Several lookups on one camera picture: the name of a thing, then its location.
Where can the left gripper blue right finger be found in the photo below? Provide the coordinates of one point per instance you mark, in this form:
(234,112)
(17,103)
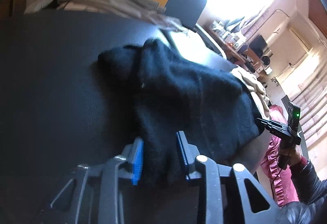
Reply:
(187,154)

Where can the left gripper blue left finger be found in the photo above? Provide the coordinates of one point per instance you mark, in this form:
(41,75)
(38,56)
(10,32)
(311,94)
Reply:
(134,160)

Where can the black knit sweater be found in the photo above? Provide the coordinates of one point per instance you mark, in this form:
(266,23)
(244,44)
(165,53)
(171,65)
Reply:
(169,94)

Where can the person's right forearm black sleeve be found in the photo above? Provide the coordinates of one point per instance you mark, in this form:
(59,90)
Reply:
(310,189)

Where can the person's right hand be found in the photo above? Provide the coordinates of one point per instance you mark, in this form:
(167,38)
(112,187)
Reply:
(293,154)

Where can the beige garment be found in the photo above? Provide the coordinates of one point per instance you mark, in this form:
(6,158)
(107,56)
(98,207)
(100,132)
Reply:
(256,90)

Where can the grey hoodie on chair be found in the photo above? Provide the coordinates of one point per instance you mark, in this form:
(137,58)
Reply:
(147,10)

